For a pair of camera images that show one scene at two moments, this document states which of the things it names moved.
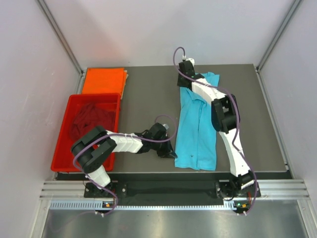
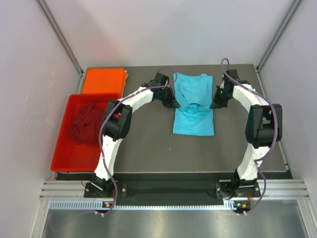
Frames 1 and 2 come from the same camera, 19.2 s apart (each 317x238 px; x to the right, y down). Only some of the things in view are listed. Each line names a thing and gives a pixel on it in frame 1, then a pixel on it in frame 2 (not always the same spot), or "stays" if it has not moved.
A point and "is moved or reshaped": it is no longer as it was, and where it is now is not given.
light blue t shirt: [196, 141] is moved or reshaped
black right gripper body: [180, 78] to [221, 99]
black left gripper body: [162, 148] to [166, 97]
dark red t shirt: [86, 116] stays
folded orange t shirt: [104, 80] stays
